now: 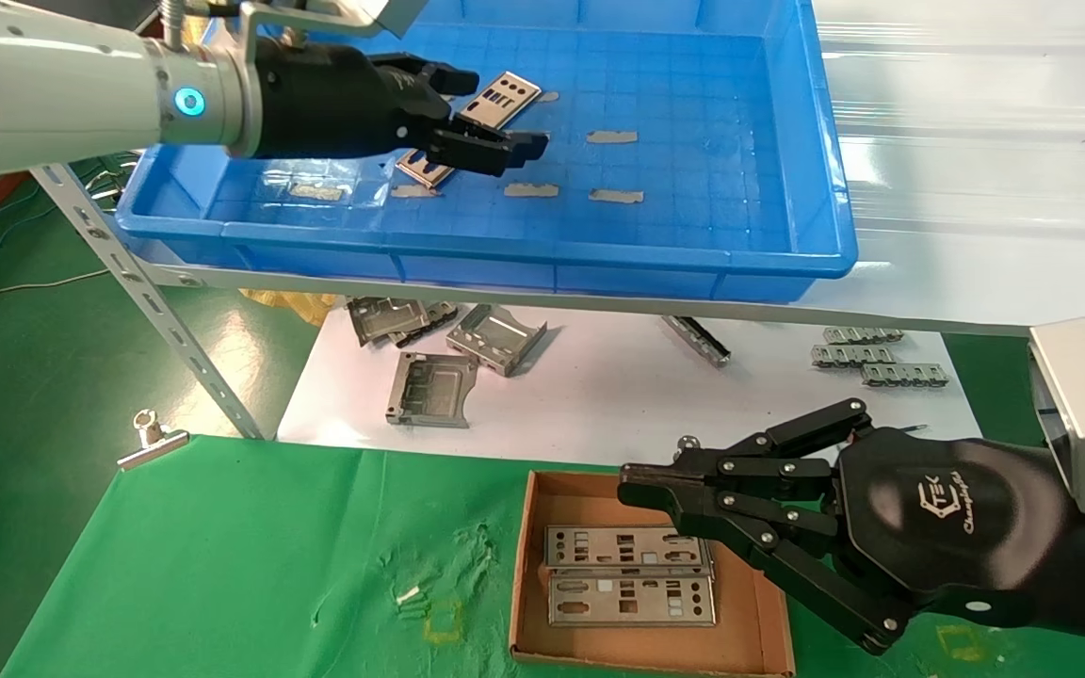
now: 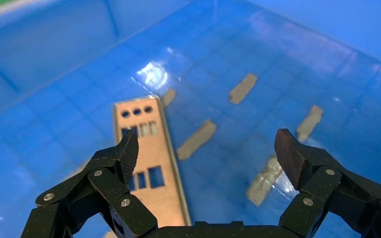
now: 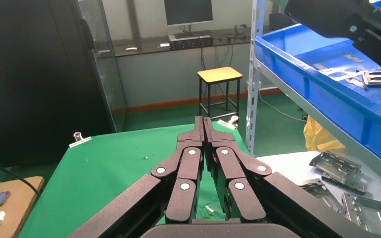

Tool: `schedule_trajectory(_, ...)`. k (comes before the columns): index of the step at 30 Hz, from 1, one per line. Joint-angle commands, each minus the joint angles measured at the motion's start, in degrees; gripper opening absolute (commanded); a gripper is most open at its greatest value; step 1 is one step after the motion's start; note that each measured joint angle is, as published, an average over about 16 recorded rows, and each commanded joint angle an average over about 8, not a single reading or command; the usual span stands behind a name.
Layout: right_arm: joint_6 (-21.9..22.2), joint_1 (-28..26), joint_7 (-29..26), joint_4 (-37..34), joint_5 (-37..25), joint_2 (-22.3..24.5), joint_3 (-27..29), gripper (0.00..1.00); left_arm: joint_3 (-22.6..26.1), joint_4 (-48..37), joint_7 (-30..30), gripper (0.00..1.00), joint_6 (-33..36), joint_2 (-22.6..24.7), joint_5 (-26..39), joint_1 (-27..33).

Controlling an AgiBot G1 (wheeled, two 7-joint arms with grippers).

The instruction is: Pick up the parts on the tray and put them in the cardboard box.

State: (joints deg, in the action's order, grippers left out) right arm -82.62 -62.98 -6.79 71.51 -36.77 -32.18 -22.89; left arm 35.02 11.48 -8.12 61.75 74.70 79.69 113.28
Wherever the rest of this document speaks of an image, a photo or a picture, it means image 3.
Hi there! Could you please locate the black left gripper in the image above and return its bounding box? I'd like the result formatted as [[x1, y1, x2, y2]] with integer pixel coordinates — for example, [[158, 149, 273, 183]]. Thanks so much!
[[286, 0, 381, 73]]

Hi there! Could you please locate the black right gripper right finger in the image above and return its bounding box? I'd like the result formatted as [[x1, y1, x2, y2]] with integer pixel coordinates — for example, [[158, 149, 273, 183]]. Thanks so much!
[[204, 118, 381, 238]]

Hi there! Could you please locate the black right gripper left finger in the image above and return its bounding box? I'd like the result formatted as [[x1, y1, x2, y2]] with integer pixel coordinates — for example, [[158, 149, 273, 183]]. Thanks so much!
[[68, 116, 205, 238]]

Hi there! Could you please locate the blue plastic tray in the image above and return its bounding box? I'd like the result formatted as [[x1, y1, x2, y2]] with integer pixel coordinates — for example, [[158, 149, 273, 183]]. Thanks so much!
[[255, 23, 381, 174]]

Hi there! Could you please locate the black device box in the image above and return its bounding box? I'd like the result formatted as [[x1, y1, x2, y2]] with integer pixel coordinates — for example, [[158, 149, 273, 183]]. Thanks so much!
[[168, 33, 214, 51]]

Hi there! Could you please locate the silver binder clip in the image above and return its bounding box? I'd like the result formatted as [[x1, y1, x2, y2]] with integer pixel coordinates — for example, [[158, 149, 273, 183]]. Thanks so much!
[[68, 131, 93, 148], [217, 116, 240, 131]]

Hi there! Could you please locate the green table cloth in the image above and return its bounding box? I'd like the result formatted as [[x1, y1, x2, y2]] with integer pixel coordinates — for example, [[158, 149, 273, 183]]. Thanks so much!
[[18, 122, 257, 238]]

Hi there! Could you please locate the yellow plastic bag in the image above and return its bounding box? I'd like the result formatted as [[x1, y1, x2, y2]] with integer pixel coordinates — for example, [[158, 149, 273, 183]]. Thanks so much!
[[304, 115, 346, 152]]

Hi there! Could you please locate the grey desk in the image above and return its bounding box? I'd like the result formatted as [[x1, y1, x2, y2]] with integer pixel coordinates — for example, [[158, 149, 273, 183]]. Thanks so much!
[[113, 28, 254, 109]]

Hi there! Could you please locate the dark rectangular screen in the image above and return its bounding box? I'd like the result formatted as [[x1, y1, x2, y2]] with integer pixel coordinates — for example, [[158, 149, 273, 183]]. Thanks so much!
[[269, 13, 293, 32]]

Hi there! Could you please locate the wooden top metal stool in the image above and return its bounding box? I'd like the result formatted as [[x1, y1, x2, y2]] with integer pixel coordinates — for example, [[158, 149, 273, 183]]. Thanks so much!
[[197, 66, 244, 123]]

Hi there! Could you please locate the white metal shelf board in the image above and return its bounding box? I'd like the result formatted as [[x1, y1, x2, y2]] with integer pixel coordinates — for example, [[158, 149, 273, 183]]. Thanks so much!
[[257, 60, 381, 193]]

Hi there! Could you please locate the wooden side table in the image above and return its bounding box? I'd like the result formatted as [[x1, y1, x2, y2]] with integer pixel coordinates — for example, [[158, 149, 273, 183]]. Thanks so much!
[[0, 176, 45, 238]]

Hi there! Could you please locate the black computer monitor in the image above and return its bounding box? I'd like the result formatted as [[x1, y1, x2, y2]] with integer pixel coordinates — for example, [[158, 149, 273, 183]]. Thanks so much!
[[163, 0, 214, 34]]

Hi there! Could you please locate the black cabinet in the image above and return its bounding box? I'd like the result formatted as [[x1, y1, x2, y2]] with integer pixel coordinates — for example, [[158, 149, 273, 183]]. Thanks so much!
[[0, 0, 114, 167]]

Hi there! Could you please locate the folded sheet metal bracket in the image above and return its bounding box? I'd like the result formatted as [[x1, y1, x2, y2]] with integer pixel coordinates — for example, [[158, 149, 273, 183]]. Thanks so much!
[[341, 192, 381, 238], [310, 151, 362, 185], [321, 172, 368, 197], [300, 178, 344, 216]]

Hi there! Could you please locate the white floor cable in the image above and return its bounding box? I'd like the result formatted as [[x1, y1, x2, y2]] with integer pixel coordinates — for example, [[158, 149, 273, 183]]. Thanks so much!
[[258, 93, 307, 123]]

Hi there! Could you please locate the black cable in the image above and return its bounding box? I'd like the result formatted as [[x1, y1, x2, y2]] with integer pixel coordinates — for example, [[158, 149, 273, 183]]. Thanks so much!
[[0, 152, 41, 198]]

